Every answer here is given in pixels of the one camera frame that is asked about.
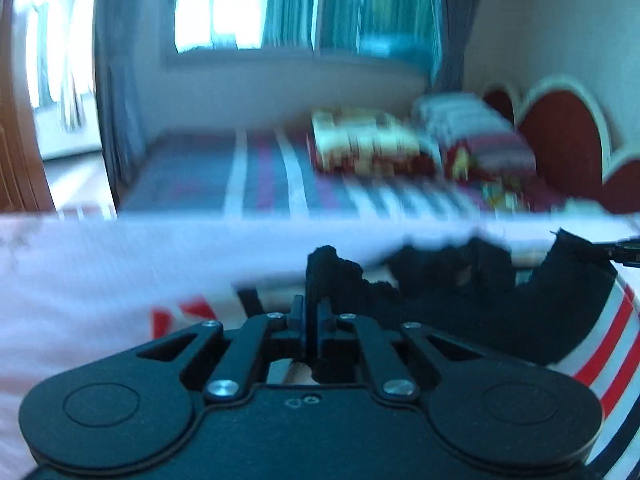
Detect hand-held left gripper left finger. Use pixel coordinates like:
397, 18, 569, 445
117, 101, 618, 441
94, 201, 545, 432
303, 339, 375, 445
135, 294, 306, 403

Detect sliding glass window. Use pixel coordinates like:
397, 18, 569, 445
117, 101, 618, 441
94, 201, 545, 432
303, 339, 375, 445
170, 0, 447, 72

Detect brown wooden door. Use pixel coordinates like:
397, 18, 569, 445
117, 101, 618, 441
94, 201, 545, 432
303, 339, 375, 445
0, 0, 57, 214

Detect red white scalloped headboard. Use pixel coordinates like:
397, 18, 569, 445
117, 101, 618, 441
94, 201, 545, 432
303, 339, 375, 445
481, 74, 640, 217

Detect striped knit sweater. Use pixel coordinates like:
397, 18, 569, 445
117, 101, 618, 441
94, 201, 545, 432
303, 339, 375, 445
150, 229, 640, 480

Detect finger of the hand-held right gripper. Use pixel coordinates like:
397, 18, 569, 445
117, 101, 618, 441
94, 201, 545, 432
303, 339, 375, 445
594, 239, 640, 267

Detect bed with striped sheet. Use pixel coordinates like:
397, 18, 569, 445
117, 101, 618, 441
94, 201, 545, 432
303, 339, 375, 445
119, 129, 506, 222

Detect folded printed blanket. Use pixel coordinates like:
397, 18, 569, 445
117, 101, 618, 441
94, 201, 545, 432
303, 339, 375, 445
309, 106, 437, 176

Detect striped pillow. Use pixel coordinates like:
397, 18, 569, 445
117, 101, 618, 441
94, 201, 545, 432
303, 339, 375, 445
410, 92, 540, 182

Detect teal curtain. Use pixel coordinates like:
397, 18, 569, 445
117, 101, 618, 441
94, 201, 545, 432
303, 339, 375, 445
261, 0, 443, 63

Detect grey curtain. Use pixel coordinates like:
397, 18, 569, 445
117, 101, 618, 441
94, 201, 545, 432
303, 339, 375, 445
434, 0, 493, 97
94, 0, 177, 206

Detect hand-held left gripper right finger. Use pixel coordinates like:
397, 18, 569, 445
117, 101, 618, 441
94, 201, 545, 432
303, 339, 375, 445
316, 297, 497, 403

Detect bed with floral sheet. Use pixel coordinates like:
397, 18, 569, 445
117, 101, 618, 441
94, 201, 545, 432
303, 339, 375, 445
0, 204, 640, 480

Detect white sheer curtain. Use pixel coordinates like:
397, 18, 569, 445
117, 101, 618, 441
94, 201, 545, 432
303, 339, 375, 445
27, 0, 97, 133

